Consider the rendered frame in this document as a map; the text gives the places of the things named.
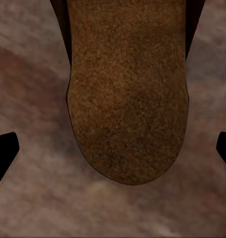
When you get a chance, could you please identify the sandal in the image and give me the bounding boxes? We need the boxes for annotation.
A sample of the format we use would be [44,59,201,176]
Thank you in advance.
[50,0,205,185]

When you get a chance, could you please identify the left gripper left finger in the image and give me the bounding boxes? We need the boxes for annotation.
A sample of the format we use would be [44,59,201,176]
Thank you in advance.
[0,132,19,181]

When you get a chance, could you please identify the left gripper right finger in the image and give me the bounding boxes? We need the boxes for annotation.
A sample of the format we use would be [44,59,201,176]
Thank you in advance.
[216,131,226,163]

